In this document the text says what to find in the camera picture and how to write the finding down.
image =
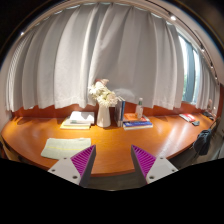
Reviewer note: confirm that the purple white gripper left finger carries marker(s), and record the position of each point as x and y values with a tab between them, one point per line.
76	169

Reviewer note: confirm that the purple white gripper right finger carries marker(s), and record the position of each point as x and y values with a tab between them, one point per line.
149	168

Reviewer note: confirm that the white book stack left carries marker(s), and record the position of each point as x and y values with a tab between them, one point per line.
78	120

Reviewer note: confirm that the orange blue book stack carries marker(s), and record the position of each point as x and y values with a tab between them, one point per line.
132	122

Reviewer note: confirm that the white ceramic vase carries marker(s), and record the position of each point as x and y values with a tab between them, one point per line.
103	117

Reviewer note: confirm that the dark jacket on chair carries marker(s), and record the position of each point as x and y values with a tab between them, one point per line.
202	143

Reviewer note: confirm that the clear spray bottle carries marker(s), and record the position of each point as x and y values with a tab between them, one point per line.
139	108

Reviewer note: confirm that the red book on desk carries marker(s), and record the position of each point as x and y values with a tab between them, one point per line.
187	117

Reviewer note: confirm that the small dark object on desk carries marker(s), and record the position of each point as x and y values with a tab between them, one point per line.
196	123

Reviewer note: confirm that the upright standing books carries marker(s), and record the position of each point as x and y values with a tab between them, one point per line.
119	111

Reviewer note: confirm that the white flower bouquet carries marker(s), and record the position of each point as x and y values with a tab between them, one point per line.
102	95

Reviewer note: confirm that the white curtain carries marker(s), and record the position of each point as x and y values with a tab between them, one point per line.
56	62

